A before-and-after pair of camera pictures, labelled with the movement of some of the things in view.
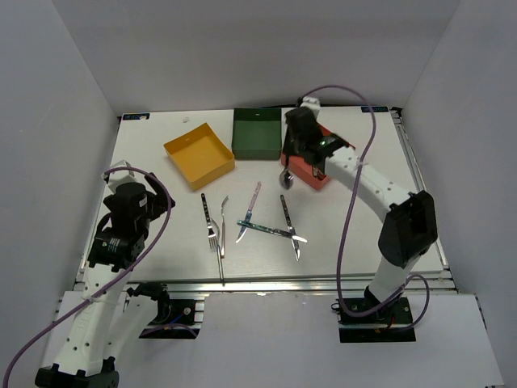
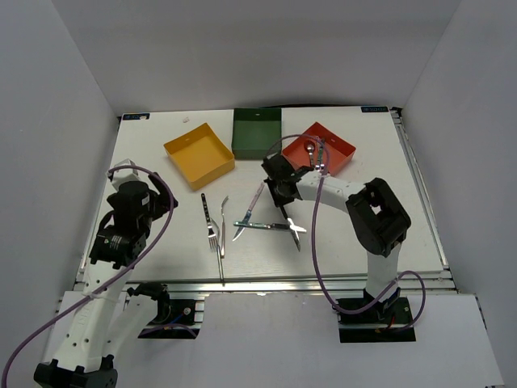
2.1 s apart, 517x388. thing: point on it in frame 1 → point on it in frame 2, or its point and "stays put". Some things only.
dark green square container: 257,133 stays put
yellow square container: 199,156 stays put
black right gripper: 286,147 → 279,201
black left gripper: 159,200 stays put
